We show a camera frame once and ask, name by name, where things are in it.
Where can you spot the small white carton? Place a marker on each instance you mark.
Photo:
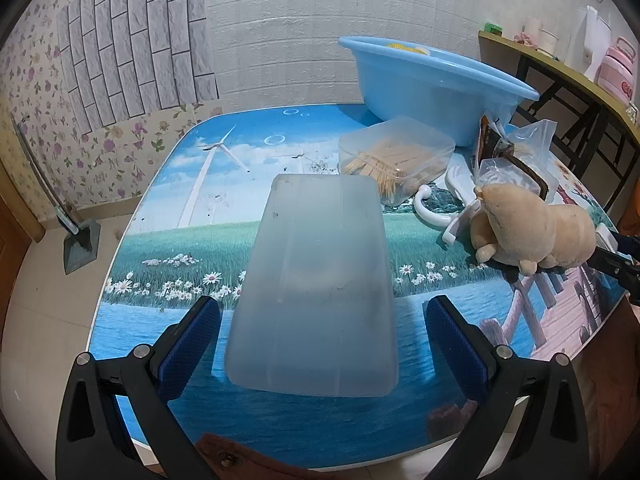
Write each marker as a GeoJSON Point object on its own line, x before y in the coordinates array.
{"type": "Point", "coordinates": [602, 235]}

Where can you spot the pink flower ornament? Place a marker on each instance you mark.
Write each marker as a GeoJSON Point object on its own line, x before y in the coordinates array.
{"type": "Point", "coordinates": [526, 40]}

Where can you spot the clear toothpick box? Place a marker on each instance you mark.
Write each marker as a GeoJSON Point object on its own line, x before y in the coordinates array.
{"type": "Point", "coordinates": [395, 160]}

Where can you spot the white and yellow sun plush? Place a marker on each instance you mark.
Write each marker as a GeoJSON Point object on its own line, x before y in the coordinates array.
{"type": "Point", "coordinates": [410, 50]}

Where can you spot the white kettle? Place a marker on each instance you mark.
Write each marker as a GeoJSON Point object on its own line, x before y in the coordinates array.
{"type": "Point", "coordinates": [592, 40]}

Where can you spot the white cup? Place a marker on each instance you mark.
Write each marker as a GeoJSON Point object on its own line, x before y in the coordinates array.
{"type": "Point", "coordinates": [548, 42]}
{"type": "Point", "coordinates": [533, 26]}

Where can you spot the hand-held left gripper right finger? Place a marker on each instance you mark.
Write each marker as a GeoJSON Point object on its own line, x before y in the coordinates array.
{"type": "Point", "coordinates": [457, 352]}

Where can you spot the beige plush toy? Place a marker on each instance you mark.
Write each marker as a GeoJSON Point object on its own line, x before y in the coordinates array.
{"type": "Point", "coordinates": [530, 230]}

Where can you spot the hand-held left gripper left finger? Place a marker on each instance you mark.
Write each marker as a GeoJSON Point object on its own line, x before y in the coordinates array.
{"type": "Point", "coordinates": [190, 347]}

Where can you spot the brown wooden door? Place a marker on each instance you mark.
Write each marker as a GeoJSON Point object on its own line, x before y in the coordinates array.
{"type": "Point", "coordinates": [10, 230]}

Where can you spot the translucent long plastic box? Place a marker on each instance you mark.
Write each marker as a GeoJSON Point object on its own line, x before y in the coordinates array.
{"type": "Point", "coordinates": [310, 285]}

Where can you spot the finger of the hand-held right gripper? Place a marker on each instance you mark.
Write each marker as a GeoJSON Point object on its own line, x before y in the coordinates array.
{"type": "Point", "coordinates": [629, 243]}
{"type": "Point", "coordinates": [614, 263]}

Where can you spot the white plastic hook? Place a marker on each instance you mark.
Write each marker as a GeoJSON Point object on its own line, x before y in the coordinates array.
{"type": "Point", "coordinates": [420, 207]}

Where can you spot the dark brown snack packet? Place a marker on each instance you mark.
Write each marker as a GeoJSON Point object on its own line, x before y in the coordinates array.
{"type": "Point", "coordinates": [485, 142]}

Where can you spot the pink container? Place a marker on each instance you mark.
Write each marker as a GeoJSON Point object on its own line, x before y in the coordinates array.
{"type": "Point", "coordinates": [619, 72]}

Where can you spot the wooden side table black frame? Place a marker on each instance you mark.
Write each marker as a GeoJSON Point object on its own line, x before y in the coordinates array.
{"type": "Point", "coordinates": [550, 62]}

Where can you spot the clear plastic bag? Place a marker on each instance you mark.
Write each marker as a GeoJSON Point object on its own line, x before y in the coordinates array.
{"type": "Point", "coordinates": [530, 135]}

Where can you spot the blue plastic basin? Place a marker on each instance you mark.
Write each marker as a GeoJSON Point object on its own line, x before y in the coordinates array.
{"type": "Point", "coordinates": [425, 95]}

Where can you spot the green box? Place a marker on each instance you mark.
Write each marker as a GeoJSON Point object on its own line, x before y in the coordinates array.
{"type": "Point", "coordinates": [493, 28]}

